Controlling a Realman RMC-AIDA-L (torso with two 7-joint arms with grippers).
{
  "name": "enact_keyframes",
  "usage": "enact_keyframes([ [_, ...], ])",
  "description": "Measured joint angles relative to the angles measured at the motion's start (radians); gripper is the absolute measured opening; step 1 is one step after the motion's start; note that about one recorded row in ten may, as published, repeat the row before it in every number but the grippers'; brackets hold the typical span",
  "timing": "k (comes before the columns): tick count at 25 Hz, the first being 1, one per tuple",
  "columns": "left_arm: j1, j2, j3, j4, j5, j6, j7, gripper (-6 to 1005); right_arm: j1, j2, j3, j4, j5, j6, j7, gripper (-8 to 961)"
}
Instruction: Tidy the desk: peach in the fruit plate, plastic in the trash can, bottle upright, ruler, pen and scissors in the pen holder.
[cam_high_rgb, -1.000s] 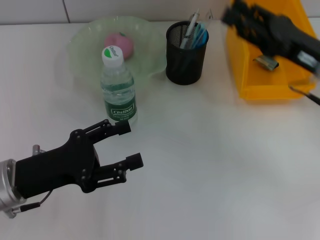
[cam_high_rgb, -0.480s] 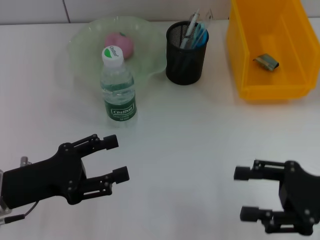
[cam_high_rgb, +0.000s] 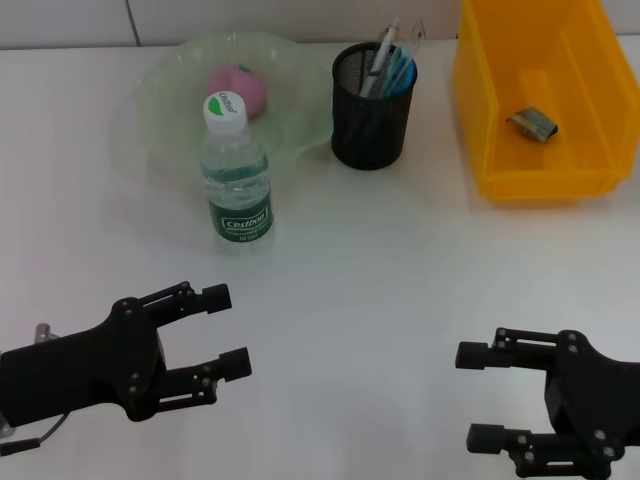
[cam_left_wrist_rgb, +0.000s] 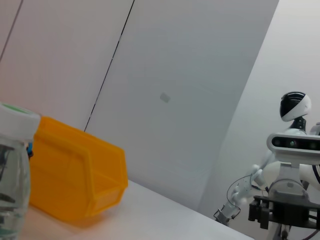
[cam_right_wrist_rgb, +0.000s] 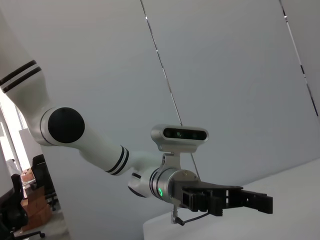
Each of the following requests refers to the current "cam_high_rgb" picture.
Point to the pink toy peach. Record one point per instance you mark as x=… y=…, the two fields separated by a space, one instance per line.
x=250 y=87

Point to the pale green glass fruit plate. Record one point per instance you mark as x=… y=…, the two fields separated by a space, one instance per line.
x=295 y=100

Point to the yellow plastic bin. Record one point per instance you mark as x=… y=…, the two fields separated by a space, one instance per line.
x=540 y=165

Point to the teal and blue scissors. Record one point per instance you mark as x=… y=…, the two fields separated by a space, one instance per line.
x=400 y=72

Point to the clear water bottle green label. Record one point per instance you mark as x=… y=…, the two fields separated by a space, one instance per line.
x=240 y=200

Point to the transparent plastic ruler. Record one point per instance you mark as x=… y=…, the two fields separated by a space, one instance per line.
x=417 y=32

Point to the black mesh pen holder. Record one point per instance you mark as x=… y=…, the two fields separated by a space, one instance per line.
x=372 y=130

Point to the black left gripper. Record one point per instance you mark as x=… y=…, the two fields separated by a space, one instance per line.
x=85 y=375

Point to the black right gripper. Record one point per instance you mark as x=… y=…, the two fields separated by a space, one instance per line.
x=595 y=395

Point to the grey and white pen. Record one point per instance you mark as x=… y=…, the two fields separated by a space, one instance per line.
x=382 y=55

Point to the green plastic wrapper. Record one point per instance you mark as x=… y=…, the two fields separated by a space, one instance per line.
x=532 y=124

